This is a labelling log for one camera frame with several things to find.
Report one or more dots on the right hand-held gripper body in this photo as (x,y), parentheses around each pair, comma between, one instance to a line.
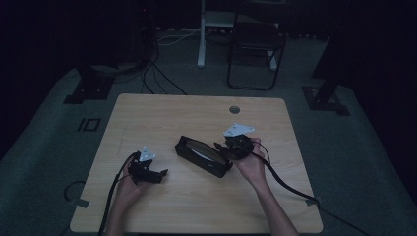
(241,146)

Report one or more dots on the white desk frame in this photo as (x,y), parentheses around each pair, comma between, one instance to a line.
(202,39)

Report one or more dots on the grey tape piece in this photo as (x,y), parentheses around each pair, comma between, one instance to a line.
(80,203)
(315,200)

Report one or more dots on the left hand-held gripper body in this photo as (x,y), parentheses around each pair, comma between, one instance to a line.
(140,170)

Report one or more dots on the black folding chair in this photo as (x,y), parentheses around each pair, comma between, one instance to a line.
(255,55)

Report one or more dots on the grey table grommet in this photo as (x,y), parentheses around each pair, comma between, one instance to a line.
(234,109)

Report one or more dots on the person's right hand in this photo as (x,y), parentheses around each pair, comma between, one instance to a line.
(251,168)

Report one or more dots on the black stand with base plate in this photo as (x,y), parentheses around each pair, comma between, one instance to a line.
(89,87)
(326,95)

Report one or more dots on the person's left hand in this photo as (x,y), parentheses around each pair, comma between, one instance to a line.
(129,188)

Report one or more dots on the black pencil case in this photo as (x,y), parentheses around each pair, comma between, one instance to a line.
(200,160)

